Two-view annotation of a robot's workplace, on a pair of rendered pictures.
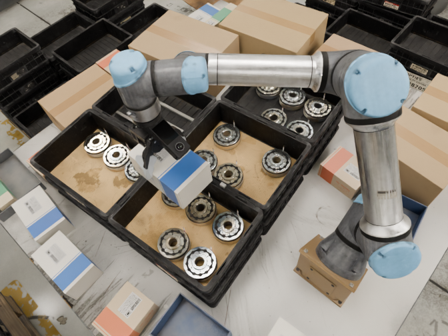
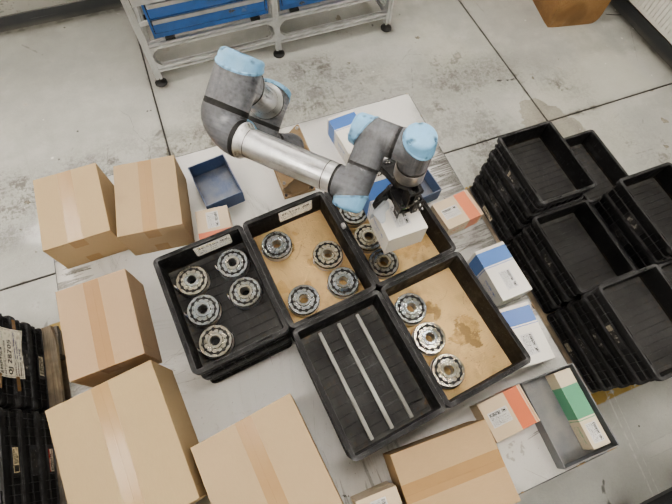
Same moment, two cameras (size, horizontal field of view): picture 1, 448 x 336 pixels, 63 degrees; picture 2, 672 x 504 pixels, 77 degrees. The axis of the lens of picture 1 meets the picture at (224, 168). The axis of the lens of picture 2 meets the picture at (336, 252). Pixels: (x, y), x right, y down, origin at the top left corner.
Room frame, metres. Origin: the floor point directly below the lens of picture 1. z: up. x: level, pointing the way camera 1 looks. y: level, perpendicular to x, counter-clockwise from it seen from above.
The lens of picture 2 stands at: (1.22, 0.18, 2.18)
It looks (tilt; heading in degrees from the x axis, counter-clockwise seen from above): 66 degrees down; 196
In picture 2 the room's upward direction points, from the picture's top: 4 degrees clockwise
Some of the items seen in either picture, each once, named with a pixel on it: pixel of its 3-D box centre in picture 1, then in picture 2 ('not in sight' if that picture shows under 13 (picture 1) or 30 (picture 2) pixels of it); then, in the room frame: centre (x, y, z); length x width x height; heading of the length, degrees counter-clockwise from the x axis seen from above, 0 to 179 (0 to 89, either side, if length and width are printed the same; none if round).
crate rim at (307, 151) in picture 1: (239, 151); (307, 256); (0.72, -0.06, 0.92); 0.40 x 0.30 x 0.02; 47
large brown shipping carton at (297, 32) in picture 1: (272, 37); (134, 452); (1.43, -0.32, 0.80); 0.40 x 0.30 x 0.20; 49
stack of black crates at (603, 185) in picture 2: not in sight; (579, 176); (-0.53, 1.02, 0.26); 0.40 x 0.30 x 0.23; 42
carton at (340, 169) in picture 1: (345, 172); (216, 231); (0.68, -0.46, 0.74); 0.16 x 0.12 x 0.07; 36
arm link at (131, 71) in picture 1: (135, 80); (415, 149); (0.59, 0.16, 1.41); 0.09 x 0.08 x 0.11; 86
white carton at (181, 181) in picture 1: (170, 167); (391, 212); (0.57, 0.15, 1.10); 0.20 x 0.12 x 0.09; 42
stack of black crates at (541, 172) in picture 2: not in sight; (525, 187); (-0.26, 0.72, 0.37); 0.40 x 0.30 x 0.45; 41
